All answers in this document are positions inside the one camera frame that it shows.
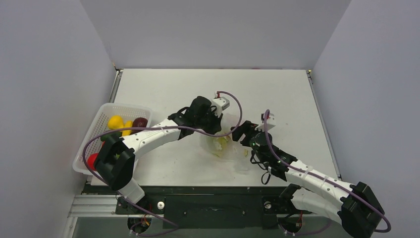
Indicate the dark red fake plum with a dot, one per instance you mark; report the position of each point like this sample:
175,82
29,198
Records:
140,122

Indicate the dark green fake avocado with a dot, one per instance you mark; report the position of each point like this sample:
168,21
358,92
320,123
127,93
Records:
104,137

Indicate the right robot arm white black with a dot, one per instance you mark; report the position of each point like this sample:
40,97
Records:
353,206

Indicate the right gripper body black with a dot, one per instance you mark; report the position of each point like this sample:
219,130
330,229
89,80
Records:
247,132

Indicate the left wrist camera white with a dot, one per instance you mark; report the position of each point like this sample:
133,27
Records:
218,105

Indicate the clear plastic bag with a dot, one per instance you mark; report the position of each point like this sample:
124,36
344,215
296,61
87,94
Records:
227,150

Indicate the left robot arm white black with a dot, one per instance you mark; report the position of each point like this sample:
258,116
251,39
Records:
118,156

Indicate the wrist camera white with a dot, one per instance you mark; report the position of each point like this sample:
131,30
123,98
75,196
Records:
268,122
218,105

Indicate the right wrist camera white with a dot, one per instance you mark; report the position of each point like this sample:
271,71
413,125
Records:
268,122

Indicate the yellow fake pear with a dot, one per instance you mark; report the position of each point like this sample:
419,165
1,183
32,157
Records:
115,122

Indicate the red fake apple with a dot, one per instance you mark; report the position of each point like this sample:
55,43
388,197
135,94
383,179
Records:
91,160

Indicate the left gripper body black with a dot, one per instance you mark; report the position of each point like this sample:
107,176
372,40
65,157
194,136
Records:
210,122

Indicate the yellow fake lemon in bag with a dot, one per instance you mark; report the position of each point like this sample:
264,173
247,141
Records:
220,144

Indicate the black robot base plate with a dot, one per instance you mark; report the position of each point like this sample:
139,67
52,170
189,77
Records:
206,207

